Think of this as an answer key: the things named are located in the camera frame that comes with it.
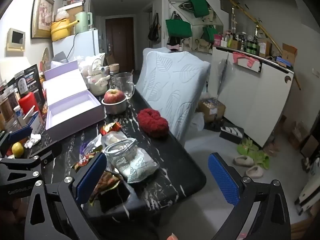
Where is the wall intercom panel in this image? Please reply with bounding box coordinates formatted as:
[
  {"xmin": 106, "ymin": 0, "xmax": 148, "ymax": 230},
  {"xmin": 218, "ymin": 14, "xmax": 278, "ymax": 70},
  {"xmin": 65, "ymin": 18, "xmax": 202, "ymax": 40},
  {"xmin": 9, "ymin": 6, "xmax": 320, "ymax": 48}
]
[{"xmin": 5, "ymin": 28, "xmax": 26, "ymax": 52}]

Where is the black white striped box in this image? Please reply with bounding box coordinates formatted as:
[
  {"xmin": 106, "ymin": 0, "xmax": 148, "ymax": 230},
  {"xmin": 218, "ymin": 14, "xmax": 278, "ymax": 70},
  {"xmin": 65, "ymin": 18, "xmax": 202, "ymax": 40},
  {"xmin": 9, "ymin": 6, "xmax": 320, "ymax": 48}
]
[{"xmin": 219, "ymin": 126, "xmax": 245, "ymax": 144}]

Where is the clear plastic bag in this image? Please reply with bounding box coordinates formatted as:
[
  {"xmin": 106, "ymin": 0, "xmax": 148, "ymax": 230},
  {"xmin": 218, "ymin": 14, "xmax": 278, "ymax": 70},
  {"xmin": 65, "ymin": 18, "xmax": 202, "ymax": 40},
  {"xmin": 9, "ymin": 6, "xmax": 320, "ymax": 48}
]
[{"xmin": 75, "ymin": 53, "xmax": 107, "ymax": 78}]

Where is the row of bottles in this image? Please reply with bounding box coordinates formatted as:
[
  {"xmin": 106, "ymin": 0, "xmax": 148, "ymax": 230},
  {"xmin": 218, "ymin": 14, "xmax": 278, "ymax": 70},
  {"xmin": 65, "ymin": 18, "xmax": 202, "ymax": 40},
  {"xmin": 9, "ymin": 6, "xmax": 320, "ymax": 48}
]
[{"xmin": 214, "ymin": 29, "xmax": 273, "ymax": 55}]

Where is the black packet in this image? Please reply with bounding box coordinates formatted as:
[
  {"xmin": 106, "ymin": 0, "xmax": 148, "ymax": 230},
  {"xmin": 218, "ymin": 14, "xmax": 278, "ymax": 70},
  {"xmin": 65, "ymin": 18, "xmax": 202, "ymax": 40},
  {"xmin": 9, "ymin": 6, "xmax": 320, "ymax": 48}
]
[{"xmin": 99, "ymin": 182, "xmax": 131, "ymax": 213}]

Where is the blue white box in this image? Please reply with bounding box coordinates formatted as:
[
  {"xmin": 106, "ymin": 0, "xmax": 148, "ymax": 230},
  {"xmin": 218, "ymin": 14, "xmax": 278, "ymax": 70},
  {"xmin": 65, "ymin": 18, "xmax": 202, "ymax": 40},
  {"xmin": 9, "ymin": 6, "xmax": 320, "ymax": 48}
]
[{"xmin": 26, "ymin": 111, "xmax": 45, "ymax": 133}]

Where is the white teal patterned pouch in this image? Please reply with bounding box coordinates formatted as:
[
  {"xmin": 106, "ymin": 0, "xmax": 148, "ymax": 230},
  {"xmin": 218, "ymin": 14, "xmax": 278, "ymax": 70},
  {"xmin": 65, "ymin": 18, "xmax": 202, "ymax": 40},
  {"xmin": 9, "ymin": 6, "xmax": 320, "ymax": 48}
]
[{"xmin": 110, "ymin": 147, "xmax": 160, "ymax": 183}]

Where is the white refrigerator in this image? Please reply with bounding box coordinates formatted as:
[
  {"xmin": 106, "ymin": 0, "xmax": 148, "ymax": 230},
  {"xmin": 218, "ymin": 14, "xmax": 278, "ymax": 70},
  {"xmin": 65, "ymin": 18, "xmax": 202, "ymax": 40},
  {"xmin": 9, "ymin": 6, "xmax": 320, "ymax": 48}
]
[{"xmin": 52, "ymin": 29, "xmax": 100, "ymax": 62}]

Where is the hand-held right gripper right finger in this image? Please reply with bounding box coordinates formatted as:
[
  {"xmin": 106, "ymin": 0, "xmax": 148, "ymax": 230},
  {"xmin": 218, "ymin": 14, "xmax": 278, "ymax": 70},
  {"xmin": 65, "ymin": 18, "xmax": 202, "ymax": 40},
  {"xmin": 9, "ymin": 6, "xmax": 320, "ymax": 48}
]
[{"xmin": 208, "ymin": 152, "xmax": 292, "ymax": 240}]

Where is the black hanging bag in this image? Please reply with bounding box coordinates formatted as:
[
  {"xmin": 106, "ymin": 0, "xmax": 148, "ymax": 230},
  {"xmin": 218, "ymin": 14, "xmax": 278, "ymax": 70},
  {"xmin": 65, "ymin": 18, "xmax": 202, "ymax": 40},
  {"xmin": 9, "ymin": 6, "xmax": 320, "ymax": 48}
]
[{"xmin": 148, "ymin": 12, "xmax": 161, "ymax": 42}]

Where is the green cloth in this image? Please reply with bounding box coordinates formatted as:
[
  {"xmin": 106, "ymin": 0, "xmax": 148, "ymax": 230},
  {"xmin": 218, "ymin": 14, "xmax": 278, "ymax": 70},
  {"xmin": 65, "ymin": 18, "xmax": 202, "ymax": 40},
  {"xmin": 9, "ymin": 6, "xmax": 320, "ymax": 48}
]
[{"xmin": 236, "ymin": 138, "xmax": 270, "ymax": 169}]

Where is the red plastic bottle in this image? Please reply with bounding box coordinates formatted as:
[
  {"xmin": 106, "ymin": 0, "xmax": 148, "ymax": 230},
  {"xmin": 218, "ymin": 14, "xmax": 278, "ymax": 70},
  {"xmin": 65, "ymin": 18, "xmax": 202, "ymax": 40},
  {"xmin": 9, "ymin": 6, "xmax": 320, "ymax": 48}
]
[{"xmin": 18, "ymin": 92, "xmax": 40, "ymax": 117}]

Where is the woven fan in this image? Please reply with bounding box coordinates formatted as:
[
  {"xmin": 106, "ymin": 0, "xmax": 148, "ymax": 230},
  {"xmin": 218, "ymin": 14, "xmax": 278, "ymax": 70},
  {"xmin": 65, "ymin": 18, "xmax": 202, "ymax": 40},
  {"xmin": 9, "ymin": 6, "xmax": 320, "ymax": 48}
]
[{"xmin": 40, "ymin": 47, "xmax": 52, "ymax": 70}]

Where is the beige slipper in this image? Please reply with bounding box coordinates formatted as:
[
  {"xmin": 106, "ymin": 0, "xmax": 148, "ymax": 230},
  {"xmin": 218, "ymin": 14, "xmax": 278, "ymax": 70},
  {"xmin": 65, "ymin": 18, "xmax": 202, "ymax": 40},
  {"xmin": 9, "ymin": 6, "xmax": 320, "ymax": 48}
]
[
  {"xmin": 233, "ymin": 155, "xmax": 254, "ymax": 167},
  {"xmin": 245, "ymin": 165, "xmax": 265, "ymax": 179}
]

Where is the open cardboard box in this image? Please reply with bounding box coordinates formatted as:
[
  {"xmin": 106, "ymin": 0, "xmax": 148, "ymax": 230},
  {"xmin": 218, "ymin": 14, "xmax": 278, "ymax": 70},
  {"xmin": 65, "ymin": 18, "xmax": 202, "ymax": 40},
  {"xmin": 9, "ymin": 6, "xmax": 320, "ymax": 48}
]
[{"xmin": 198, "ymin": 97, "xmax": 226, "ymax": 123}]

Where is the green electric kettle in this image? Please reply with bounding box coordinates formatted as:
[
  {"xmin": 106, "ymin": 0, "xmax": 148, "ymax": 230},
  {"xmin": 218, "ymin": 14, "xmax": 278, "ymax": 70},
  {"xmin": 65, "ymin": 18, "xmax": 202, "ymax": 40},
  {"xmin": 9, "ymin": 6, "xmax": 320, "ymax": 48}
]
[{"xmin": 74, "ymin": 12, "xmax": 94, "ymax": 33}]

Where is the black power cable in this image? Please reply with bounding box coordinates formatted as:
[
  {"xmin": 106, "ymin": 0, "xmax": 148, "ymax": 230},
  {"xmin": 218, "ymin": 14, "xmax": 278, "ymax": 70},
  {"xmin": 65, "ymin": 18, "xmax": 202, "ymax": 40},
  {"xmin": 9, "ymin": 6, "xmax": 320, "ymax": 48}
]
[{"xmin": 67, "ymin": 32, "xmax": 77, "ymax": 56}]

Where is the purple gift box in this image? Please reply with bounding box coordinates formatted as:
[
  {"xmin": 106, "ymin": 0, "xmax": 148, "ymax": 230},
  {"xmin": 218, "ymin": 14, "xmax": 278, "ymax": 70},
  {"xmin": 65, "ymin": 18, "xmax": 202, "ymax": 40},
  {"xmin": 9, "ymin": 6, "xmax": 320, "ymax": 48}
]
[{"xmin": 41, "ymin": 60, "xmax": 107, "ymax": 138}]

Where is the light blue quilted cushion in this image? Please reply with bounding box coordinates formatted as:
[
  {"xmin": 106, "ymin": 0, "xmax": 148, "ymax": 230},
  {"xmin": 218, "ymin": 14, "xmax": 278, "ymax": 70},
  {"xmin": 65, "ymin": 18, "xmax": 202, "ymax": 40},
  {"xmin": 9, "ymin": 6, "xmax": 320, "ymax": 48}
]
[{"xmin": 135, "ymin": 47, "xmax": 211, "ymax": 147}]

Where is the lemon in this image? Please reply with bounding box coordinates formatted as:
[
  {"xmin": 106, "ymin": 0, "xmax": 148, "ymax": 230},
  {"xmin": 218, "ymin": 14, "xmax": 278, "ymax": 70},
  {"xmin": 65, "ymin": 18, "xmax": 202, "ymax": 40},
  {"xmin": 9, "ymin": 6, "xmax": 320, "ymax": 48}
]
[{"xmin": 11, "ymin": 142, "xmax": 25, "ymax": 158}]

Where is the crumpled tissue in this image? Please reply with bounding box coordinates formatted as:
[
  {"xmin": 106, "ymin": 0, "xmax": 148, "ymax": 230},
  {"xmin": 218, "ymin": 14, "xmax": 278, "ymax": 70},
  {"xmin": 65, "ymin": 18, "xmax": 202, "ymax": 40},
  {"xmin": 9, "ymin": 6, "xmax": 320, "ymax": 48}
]
[{"xmin": 24, "ymin": 133, "xmax": 42, "ymax": 148}]

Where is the red brown snack packet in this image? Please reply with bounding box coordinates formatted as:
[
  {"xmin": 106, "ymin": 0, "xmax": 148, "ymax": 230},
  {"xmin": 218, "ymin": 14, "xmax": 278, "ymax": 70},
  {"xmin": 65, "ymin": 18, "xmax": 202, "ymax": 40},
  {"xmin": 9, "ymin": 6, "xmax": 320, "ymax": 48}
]
[{"xmin": 72, "ymin": 152, "xmax": 97, "ymax": 172}]

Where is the grey umbrella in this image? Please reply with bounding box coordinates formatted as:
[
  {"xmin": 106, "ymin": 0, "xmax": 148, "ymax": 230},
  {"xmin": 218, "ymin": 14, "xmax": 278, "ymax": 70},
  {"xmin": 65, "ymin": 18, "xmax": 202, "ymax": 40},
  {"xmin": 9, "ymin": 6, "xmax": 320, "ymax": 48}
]
[{"xmin": 217, "ymin": 52, "xmax": 234, "ymax": 95}]

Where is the dark bottle white label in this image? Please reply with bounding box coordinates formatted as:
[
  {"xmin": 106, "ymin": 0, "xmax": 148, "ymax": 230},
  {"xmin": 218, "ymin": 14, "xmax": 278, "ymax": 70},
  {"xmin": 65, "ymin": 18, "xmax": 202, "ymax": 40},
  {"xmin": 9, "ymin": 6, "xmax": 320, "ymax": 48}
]
[{"xmin": 15, "ymin": 76, "xmax": 28, "ymax": 96}]

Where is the purple snack packet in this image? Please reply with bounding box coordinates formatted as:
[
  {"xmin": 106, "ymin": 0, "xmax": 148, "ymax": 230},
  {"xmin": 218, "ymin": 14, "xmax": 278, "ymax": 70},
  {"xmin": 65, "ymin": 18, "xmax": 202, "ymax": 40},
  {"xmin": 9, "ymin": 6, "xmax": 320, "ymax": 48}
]
[{"xmin": 79, "ymin": 140, "xmax": 103, "ymax": 155}]

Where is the green tote bag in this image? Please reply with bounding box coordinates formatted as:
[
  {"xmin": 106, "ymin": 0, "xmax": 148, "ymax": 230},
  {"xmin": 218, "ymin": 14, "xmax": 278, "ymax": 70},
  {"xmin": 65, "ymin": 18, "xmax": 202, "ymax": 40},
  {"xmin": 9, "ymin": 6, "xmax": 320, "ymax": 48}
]
[
  {"xmin": 202, "ymin": 26, "xmax": 218, "ymax": 43},
  {"xmin": 165, "ymin": 19, "xmax": 193, "ymax": 38},
  {"xmin": 188, "ymin": 0, "xmax": 210, "ymax": 18}
]

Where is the brown gold snack packet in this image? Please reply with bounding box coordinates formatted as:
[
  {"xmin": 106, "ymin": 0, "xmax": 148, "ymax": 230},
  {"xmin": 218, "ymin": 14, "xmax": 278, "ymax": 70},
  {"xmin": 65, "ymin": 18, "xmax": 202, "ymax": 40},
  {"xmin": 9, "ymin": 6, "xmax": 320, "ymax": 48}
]
[{"xmin": 89, "ymin": 171, "xmax": 121, "ymax": 203}]

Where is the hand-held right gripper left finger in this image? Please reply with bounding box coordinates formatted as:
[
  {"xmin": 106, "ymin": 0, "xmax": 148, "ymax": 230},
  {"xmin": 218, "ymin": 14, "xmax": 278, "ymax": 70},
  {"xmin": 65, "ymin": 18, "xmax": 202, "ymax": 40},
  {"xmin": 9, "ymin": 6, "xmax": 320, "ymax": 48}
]
[{"xmin": 24, "ymin": 152, "xmax": 108, "ymax": 240}]

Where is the yellow pot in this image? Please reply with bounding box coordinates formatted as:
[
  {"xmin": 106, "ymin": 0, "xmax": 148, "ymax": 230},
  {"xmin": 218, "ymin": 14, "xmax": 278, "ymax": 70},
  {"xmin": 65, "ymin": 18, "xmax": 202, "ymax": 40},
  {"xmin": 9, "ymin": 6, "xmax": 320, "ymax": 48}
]
[{"xmin": 50, "ymin": 18, "xmax": 78, "ymax": 42}]

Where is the framed picture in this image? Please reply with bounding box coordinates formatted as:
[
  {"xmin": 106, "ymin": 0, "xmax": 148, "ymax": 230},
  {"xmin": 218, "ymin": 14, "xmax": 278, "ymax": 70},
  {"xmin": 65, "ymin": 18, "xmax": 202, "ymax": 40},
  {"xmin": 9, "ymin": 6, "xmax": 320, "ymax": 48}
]
[{"xmin": 30, "ymin": 0, "xmax": 55, "ymax": 40}]

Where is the brown spice jar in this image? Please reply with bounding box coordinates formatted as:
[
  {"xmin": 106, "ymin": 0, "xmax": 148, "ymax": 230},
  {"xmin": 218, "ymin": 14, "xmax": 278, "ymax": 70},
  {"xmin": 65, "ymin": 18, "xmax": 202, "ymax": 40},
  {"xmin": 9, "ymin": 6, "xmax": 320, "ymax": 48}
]
[{"xmin": 0, "ymin": 95, "xmax": 15, "ymax": 128}]

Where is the clear bag of nuts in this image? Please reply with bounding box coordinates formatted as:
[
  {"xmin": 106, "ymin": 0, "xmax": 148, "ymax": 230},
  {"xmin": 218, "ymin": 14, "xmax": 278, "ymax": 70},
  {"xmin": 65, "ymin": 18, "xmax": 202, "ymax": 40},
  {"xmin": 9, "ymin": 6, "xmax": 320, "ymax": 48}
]
[{"xmin": 101, "ymin": 131, "xmax": 128, "ymax": 147}]

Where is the small cardboard box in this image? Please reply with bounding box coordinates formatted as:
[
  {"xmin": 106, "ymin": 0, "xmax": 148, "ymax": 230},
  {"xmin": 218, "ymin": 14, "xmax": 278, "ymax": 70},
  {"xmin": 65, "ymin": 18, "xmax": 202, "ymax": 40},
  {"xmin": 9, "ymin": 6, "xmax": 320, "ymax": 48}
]
[{"xmin": 281, "ymin": 43, "xmax": 298, "ymax": 62}]

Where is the metal bowl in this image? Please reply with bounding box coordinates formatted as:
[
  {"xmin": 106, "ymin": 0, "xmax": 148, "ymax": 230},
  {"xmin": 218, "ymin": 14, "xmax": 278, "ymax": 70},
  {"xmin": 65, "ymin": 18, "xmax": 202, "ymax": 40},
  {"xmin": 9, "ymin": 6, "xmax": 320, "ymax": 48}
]
[{"xmin": 101, "ymin": 97, "xmax": 128, "ymax": 115}]

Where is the white wall rack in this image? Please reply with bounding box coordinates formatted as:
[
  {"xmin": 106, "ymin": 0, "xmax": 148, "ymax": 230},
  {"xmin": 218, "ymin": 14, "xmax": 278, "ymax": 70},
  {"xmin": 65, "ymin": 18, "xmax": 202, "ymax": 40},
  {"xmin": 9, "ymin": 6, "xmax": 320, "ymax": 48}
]
[{"xmin": 168, "ymin": 0, "xmax": 224, "ymax": 53}]

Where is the grey paper bag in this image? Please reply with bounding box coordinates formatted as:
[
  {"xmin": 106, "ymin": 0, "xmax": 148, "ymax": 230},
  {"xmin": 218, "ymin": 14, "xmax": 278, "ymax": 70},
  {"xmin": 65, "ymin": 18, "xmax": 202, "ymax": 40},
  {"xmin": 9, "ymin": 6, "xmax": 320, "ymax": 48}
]
[{"xmin": 51, "ymin": 51, "xmax": 69, "ymax": 64}]

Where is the red gold snack packet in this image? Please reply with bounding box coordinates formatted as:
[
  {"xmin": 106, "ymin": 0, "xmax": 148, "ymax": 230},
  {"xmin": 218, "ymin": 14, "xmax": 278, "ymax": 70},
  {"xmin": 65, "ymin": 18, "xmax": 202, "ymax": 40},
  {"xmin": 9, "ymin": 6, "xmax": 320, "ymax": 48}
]
[{"xmin": 99, "ymin": 122, "xmax": 122, "ymax": 136}]

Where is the bamboo pole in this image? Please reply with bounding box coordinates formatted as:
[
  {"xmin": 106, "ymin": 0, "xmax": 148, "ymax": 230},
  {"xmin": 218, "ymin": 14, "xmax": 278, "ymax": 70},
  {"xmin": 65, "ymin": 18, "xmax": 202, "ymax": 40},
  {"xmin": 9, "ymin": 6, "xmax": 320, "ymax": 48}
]
[{"xmin": 225, "ymin": 0, "xmax": 302, "ymax": 90}]

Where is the glass mug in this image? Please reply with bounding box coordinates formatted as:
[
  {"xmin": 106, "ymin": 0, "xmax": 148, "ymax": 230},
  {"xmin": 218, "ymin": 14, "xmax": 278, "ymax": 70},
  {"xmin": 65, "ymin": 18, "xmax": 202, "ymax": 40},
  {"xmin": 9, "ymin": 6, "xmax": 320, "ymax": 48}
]
[{"xmin": 114, "ymin": 72, "xmax": 136, "ymax": 100}]

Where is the pink paper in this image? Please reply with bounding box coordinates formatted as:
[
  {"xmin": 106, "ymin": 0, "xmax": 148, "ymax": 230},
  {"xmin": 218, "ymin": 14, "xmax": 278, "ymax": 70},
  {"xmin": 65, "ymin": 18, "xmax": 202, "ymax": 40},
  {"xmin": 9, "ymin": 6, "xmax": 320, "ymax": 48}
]
[{"xmin": 232, "ymin": 51, "xmax": 262, "ymax": 70}]

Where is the dark spice jar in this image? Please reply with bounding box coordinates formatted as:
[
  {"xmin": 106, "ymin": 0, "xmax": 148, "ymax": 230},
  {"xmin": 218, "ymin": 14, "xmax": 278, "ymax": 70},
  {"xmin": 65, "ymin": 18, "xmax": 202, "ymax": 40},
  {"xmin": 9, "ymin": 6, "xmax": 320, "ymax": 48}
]
[{"xmin": 5, "ymin": 86, "xmax": 20, "ymax": 105}]

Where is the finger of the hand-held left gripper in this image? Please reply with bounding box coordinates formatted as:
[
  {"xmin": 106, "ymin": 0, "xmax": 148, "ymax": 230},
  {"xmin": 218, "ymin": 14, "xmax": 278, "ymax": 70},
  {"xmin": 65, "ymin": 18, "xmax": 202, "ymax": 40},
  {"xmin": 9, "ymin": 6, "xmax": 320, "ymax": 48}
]
[
  {"xmin": 0, "ymin": 126, "xmax": 32, "ymax": 155},
  {"xmin": 0, "ymin": 143, "xmax": 62, "ymax": 187}
]

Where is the red apple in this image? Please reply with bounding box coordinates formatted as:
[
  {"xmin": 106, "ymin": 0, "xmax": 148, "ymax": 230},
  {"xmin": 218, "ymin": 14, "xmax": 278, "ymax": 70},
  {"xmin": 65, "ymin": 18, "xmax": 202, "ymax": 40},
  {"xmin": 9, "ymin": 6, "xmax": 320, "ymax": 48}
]
[{"xmin": 104, "ymin": 89, "xmax": 125, "ymax": 105}]

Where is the brown door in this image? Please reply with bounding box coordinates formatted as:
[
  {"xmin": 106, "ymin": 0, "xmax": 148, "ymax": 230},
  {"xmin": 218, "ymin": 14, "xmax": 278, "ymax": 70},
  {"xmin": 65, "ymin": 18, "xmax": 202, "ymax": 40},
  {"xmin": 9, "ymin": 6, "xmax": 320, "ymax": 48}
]
[{"xmin": 105, "ymin": 16, "xmax": 134, "ymax": 71}]

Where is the red fuzzy scrunchie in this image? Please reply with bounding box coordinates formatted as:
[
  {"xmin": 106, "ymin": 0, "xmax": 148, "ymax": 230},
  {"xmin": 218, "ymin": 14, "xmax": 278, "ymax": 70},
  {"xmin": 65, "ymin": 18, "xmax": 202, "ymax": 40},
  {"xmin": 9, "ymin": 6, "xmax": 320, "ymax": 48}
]
[{"xmin": 137, "ymin": 108, "xmax": 170, "ymax": 138}]

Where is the white cabinet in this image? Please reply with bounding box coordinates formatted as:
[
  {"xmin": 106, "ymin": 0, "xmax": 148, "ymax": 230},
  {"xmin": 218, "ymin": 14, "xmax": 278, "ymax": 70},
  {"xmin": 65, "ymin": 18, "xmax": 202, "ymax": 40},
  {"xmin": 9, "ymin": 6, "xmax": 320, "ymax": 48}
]
[{"xmin": 207, "ymin": 45, "xmax": 295, "ymax": 148}]

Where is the small clear bag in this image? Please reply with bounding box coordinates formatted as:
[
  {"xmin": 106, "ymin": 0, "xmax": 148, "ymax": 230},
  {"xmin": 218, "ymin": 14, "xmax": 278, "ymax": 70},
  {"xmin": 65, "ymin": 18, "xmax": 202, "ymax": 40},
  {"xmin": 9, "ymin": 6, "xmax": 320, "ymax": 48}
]
[{"xmin": 55, "ymin": 8, "xmax": 70, "ymax": 22}]

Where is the white cable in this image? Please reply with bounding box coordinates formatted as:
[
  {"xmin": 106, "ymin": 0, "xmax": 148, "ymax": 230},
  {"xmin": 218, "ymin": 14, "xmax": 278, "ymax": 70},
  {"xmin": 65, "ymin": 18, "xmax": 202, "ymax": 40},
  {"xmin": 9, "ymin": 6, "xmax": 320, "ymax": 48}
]
[{"xmin": 103, "ymin": 137, "xmax": 139, "ymax": 170}]

